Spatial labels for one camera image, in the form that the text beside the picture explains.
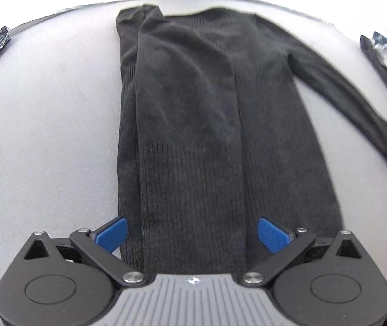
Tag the black knit sweater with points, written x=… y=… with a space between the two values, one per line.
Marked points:
x=193 y=125

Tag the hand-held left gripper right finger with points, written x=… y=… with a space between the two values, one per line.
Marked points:
x=273 y=235

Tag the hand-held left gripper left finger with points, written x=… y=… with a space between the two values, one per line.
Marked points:
x=112 y=234

